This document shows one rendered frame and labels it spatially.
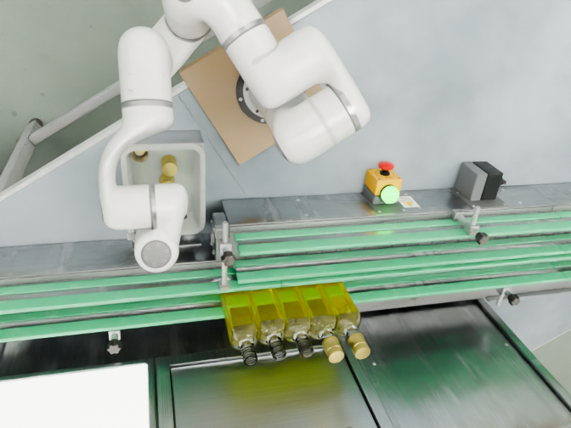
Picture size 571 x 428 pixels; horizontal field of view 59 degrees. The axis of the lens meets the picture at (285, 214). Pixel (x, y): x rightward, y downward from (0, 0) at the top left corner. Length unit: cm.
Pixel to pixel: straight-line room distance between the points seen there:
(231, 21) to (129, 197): 33
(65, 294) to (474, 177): 102
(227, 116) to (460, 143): 64
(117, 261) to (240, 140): 39
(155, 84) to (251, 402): 67
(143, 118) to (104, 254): 47
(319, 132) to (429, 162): 60
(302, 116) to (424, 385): 73
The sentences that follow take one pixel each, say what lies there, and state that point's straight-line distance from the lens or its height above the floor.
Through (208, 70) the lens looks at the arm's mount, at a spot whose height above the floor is 77.
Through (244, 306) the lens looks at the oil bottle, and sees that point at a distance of 113.
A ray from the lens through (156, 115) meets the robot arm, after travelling 87.
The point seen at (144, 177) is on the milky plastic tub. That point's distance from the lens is 120.
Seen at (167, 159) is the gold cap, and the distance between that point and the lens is 116.
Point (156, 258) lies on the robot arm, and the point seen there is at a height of 112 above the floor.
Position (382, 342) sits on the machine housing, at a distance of 138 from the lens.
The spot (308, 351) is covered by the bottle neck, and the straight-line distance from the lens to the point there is 109.
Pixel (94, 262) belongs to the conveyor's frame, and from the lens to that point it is 123.
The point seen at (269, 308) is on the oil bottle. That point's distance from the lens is 112.
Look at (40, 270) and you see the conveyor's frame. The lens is 123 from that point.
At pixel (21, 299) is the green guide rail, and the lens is 120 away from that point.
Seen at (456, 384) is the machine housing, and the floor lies 115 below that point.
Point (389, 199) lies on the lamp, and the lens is 128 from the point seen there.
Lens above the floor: 185
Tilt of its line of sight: 56 degrees down
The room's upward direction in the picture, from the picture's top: 153 degrees clockwise
